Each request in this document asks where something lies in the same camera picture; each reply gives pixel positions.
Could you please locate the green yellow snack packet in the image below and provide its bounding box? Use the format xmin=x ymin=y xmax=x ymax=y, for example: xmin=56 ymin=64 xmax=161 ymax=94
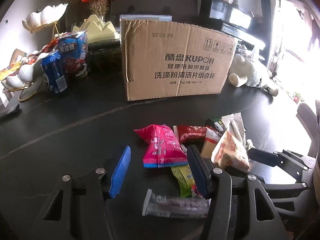
xmin=171 ymin=165 xmax=200 ymax=198

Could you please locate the orange white snack packet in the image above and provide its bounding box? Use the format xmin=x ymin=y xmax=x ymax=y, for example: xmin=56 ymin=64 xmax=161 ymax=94
xmin=211 ymin=131 xmax=250 ymax=171

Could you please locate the beige white candy packet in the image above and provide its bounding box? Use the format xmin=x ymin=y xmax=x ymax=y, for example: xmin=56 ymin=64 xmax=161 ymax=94
xmin=201 ymin=127 xmax=222 ymax=159

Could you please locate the red snack packet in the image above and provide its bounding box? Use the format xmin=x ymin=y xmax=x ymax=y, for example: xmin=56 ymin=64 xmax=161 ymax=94
xmin=173 ymin=125 xmax=207 ymax=144

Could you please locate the silver black snack bar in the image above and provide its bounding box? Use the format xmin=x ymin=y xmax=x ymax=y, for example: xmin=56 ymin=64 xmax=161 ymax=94
xmin=142 ymin=189 xmax=211 ymax=219

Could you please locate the pink snack packet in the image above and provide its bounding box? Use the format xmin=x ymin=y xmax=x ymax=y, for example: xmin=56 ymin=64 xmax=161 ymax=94
xmin=134 ymin=124 xmax=188 ymax=168

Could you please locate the dark green snack packet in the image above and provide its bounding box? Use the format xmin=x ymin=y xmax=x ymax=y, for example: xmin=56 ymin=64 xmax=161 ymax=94
xmin=205 ymin=119 xmax=226 ymax=134

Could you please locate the grey beige snack packet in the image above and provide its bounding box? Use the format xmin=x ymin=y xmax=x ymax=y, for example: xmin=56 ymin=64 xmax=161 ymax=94
xmin=221 ymin=113 xmax=246 ymax=146

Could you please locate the grey chair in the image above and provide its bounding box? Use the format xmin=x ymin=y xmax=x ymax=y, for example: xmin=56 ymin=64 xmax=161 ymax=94
xmin=296 ymin=100 xmax=319 ymax=158

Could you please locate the white plush sheep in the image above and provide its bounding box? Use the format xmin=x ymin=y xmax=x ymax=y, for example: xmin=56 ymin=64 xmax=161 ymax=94
xmin=228 ymin=54 xmax=279 ymax=96

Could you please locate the brown cardboard box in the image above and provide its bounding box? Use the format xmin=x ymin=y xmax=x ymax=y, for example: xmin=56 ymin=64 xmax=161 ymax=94
xmin=121 ymin=20 xmax=237 ymax=101

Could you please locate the black remote control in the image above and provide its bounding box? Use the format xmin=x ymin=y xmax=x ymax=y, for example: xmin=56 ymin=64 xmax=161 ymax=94
xmin=0 ymin=104 xmax=20 ymax=119

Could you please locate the blue soda can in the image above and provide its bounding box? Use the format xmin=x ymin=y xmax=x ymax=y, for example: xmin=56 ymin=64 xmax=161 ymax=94
xmin=41 ymin=50 xmax=67 ymax=94

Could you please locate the two-tier white shell tray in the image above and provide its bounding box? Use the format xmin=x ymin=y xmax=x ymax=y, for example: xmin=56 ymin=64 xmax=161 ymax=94
xmin=1 ymin=3 xmax=68 ymax=102

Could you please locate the blue snack carton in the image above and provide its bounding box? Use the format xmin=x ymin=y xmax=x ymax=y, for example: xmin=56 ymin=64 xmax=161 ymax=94
xmin=58 ymin=31 xmax=88 ymax=78

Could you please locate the yellow mountain-shaped ornament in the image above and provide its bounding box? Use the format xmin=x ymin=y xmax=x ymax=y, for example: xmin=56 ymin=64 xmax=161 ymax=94
xmin=72 ymin=14 xmax=120 ymax=43

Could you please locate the small cardboard box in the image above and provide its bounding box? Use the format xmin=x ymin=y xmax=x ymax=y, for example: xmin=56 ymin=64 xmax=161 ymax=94
xmin=10 ymin=49 xmax=27 ymax=64

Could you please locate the black piano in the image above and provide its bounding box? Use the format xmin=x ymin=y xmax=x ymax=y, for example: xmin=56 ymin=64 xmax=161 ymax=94
xmin=199 ymin=0 xmax=266 ymax=50

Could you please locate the dried flower bouquet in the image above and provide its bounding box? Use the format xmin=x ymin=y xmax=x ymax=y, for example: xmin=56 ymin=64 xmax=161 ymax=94
xmin=89 ymin=0 xmax=109 ymax=21

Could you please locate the black television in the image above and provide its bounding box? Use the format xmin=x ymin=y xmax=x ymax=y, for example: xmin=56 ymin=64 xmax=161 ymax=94
xmin=111 ymin=0 xmax=201 ymax=23

